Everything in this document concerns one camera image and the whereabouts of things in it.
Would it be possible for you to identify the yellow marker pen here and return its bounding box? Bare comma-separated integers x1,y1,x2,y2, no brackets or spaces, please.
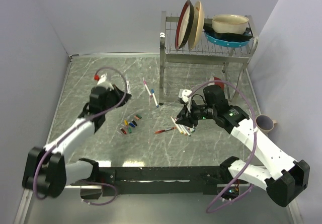
171,117,185,135

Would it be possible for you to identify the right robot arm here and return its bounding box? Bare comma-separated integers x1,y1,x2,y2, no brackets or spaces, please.
176,85,310,207

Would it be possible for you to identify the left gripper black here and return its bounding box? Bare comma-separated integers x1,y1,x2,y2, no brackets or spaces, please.
101,85,131,114

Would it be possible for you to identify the black square plate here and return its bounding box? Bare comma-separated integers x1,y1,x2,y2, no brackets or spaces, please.
203,23,253,42

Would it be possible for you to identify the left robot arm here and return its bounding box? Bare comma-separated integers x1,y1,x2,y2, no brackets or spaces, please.
22,85,132,199

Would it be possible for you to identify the purple cable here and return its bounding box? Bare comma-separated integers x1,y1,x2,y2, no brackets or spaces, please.
188,80,258,213
33,66,128,206

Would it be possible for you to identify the white marker pen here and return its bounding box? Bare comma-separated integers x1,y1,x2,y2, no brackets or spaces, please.
125,74,131,94

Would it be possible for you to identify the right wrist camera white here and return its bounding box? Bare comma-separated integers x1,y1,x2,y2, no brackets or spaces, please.
178,89,192,104

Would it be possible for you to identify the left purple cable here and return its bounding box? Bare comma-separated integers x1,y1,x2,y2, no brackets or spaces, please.
33,66,128,206

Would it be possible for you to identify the steel dish rack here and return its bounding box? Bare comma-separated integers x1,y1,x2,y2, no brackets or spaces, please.
159,11,259,104

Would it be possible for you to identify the red white bowl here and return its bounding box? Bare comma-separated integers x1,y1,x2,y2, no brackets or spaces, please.
208,76,225,91

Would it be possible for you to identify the purple pink mug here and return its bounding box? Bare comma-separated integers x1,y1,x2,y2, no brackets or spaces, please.
256,115,277,135

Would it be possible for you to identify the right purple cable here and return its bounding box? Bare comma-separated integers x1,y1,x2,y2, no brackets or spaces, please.
188,80,258,213

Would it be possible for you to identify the blue dotted dish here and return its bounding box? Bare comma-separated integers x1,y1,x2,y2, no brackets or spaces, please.
204,32,250,48

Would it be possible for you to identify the blue marker pen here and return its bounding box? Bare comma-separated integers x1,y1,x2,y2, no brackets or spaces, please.
150,89,159,108

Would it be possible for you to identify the cream ceramic bowl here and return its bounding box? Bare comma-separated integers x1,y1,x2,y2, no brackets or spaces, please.
212,14,249,34

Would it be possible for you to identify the pink marker pen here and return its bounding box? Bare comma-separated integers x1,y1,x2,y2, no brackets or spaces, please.
142,77,152,98

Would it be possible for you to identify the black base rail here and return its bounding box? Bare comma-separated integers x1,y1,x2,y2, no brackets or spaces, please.
69,165,250,200

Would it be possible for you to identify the beige plate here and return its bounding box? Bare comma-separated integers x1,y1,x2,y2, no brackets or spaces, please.
188,1,205,51

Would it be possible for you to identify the red black plate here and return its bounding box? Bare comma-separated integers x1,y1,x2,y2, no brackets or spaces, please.
175,0,194,50

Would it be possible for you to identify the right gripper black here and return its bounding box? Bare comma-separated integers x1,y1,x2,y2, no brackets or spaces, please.
175,98,216,128

